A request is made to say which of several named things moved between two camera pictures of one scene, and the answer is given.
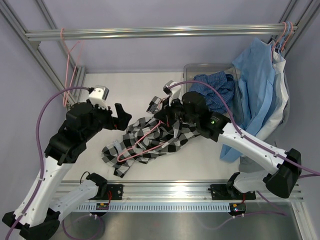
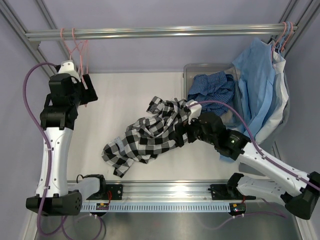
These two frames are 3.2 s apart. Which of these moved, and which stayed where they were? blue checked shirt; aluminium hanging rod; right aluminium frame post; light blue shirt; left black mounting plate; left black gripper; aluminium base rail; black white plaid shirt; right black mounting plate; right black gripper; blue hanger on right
Moved: black white plaid shirt; right black gripper; left black gripper
Stayed: right black mounting plate; blue checked shirt; aluminium base rail; left black mounting plate; blue hanger on right; light blue shirt; right aluminium frame post; aluminium hanging rod
